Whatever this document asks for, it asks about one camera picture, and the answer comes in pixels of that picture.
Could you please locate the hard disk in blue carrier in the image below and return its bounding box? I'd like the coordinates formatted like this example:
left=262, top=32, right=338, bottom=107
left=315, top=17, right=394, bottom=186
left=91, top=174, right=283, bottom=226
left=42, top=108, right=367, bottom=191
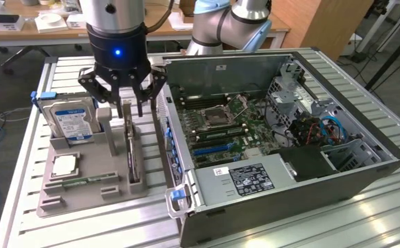
left=30, top=89, right=102, bottom=145

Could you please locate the red wire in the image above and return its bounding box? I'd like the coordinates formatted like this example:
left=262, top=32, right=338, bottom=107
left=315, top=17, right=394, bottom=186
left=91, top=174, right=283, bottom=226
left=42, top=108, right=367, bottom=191
left=307, top=123, right=322, bottom=143

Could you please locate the white paper stack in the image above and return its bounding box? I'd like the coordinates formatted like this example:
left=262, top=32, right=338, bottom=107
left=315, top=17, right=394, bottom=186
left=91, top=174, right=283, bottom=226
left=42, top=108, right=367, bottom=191
left=167, top=11, right=195, bottom=31

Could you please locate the long black expansion slot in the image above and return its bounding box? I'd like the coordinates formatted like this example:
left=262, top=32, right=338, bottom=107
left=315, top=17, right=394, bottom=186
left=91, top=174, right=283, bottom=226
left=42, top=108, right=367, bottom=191
left=195, top=152, right=242, bottom=163

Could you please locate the black stand pole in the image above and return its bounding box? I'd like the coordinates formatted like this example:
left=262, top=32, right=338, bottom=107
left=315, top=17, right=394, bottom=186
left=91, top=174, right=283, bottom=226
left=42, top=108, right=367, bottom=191
left=366, top=24, right=400, bottom=91

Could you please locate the blue wire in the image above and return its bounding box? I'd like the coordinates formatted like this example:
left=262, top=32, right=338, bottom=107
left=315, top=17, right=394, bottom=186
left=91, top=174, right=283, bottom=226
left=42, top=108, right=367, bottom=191
left=319, top=115, right=348, bottom=145

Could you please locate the silver perforated disk bay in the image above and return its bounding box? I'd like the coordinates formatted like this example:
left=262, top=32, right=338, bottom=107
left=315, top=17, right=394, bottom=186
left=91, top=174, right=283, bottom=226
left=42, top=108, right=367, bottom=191
left=267, top=56, right=328, bottom=125

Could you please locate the open dark PC case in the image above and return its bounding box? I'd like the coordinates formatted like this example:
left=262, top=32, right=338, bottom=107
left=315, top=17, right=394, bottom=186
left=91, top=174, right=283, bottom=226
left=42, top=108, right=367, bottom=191
left=150, top=46, right=400, bottom=247

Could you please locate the white box with dark top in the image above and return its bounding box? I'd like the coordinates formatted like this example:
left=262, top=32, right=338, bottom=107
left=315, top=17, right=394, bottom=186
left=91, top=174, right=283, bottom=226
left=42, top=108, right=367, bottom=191
left=0, top=14, right=26, bottom=32

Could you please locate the CPU socket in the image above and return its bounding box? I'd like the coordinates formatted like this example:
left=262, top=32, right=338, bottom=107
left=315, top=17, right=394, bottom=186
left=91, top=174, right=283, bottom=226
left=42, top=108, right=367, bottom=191
left=199, top=105, right=238, bottom=129

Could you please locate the office chair base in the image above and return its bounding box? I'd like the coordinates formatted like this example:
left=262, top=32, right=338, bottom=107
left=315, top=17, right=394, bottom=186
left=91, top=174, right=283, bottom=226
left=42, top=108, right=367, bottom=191
left=0, top=46, right=55, bottom=75

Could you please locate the white round holder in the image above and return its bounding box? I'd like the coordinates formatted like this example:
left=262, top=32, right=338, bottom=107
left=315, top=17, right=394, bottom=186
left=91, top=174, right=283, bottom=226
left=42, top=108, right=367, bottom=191
left=34, top=12, right=68, bottom=34

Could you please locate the white floor cable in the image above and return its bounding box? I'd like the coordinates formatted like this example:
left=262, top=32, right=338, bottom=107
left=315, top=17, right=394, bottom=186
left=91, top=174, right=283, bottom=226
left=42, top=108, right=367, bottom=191
left=0, top=107, right=32, bottom=122

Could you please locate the green motherboard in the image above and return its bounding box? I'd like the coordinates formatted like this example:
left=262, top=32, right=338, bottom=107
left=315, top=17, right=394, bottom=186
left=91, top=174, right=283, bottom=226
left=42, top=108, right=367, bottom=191
left=178, top=91, right=280, bottom=168

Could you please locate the green RAM stick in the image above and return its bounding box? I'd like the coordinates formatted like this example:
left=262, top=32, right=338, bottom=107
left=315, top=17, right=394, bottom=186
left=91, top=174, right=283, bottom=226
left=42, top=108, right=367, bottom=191
left=62, top=173, right=114, bottom=186
left=196, top=126, right=244, bottom=139

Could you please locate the brown cardboard box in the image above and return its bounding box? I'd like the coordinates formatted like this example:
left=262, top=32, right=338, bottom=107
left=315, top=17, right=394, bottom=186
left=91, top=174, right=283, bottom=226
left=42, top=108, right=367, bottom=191
left=179, top=0, right=198, bottom=17

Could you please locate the silver CPU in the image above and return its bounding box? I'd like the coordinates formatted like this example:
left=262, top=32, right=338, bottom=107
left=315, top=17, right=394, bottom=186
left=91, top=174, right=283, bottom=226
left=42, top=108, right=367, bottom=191
left=51, top=154, right=78, bottom=178

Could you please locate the silver slotted disk bay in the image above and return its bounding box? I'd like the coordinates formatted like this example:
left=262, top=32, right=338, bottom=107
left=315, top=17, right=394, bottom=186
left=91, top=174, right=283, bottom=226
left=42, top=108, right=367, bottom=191
left=320, top=138, right=384, bottom=173

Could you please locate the black power adapter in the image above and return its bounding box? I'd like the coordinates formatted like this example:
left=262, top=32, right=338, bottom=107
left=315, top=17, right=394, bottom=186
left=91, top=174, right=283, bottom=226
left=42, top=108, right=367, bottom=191
left=350, top=51, right=368, bottom=64

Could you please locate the small white box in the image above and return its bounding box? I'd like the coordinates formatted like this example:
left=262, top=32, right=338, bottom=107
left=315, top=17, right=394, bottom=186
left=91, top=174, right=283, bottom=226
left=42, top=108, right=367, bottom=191
left=66, top=13, right=88, bottom=29

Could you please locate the wooden desk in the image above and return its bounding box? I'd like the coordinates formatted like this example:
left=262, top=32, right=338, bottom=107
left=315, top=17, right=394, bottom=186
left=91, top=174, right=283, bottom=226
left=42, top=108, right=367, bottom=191
left=0, top=0, right=291, bottom=49

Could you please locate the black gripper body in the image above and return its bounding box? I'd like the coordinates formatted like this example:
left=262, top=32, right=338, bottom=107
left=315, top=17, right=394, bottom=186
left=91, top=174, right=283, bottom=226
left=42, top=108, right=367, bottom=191
left=86, top=22, right=152, bottom=75

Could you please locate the grey parts rack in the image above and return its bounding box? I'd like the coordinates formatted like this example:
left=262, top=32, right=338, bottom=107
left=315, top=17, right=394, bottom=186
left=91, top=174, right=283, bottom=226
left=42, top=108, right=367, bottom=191
left=36, top=107, right=150, bottom=218

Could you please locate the black camera cable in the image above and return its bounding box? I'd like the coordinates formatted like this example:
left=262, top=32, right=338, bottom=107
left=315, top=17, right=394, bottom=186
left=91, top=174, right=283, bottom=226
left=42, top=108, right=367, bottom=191
left=144, top=0, right=176, bottom=33

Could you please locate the blue expansion slot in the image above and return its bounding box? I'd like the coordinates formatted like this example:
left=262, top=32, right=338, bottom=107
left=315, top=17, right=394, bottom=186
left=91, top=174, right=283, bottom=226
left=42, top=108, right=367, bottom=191
left=192, top=144, right=234, bottom=157

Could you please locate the wooden cabinet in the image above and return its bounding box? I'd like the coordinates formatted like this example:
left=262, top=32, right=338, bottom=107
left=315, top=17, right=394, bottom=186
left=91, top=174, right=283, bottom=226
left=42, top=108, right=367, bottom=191
left=279, top=0, right=375, bottom=63

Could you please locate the metal socket cover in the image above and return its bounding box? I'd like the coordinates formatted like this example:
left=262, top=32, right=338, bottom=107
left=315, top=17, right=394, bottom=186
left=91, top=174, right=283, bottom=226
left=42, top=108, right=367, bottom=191
left=227, top=92, right=252, bottom=109

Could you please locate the grey power supply unit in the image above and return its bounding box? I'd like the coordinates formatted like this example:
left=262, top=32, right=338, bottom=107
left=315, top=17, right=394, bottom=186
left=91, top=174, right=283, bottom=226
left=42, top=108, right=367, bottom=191
left=191, top=154, right=294, bottom=207

